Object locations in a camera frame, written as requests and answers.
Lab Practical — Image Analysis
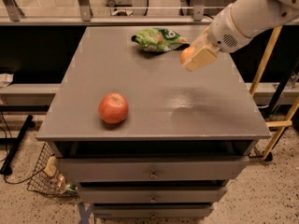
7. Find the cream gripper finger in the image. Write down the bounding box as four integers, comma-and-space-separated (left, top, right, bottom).
182, 46, 219, 72
191, 28, 209, 49

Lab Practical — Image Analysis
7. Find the orange fruit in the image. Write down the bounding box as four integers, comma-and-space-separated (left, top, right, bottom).
180, 46, 195, 64

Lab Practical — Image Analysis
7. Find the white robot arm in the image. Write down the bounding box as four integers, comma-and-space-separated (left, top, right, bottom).
180, 0, 299, 72

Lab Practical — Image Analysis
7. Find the green rice chip bag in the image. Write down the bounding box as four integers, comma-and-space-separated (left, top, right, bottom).
131, 28, 189, 52

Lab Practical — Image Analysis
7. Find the grey drawer cabinet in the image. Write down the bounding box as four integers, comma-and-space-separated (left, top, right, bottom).
37, 26, 269, 207

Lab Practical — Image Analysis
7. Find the red apple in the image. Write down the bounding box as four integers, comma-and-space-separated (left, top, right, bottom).
98, 93, 129, 124

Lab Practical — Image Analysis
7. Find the bottom grey drawer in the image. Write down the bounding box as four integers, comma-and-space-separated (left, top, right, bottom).
93, 204, 213, 218

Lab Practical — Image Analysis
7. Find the grey drawer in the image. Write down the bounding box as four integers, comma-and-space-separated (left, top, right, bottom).
78, 186, 227, 203
93, 204, 213, 218
59, 156, 249, 182

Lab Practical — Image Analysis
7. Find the middle grey drawer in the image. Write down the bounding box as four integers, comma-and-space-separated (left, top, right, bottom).
78, 186, 227, 203

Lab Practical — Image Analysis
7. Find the top grey drawer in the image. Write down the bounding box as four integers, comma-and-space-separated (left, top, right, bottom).
59, 156, 249, 182

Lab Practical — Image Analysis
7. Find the grey metal railing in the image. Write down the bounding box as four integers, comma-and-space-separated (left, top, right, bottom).
0, 0, 224, 26

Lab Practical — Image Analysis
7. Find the white cloth at left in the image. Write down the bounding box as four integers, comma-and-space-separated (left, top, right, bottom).
0, 74, 13, 88

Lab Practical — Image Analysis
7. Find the black metal stand leg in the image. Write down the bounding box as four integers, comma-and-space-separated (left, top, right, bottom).
0, 115, 35, 175

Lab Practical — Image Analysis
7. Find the wire basket on floor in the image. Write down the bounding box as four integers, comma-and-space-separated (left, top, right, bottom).
27, 143, 78, 198

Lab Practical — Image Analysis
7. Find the black cable on floor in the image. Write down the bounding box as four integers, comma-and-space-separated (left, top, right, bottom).
0, 112, 48, 186

